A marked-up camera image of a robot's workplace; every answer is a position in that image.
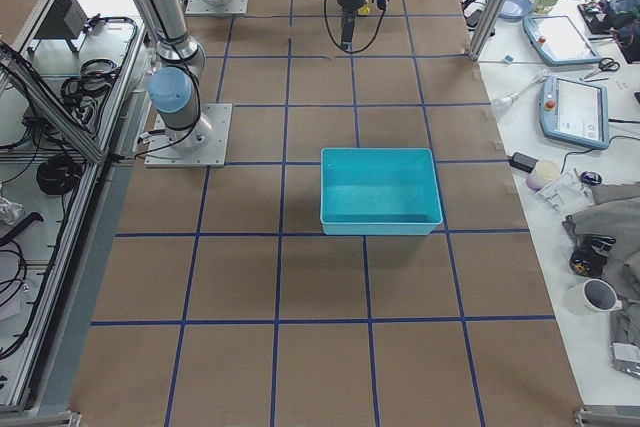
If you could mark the light blue plate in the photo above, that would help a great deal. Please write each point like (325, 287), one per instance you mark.
(515, 10)

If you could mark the turquoise plastic bin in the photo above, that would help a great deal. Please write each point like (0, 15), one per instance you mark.
(379, 191)

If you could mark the upper teach pendant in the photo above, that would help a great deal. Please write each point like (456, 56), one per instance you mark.
(558, 41)

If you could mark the teach pendant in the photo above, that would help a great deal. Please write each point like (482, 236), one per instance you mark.
(558, 41)
(574, 112)

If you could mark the black power adapter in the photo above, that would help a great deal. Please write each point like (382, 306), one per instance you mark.
(522, 162)

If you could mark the lower teach pendant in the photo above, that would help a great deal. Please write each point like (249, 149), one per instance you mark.
(574, 112)

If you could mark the black scissors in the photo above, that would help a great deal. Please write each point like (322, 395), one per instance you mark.
(606, 64)

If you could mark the grey cloth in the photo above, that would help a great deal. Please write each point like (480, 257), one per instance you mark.
(606, 238)

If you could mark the white mug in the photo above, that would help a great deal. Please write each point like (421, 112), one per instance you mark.
(591, 297)

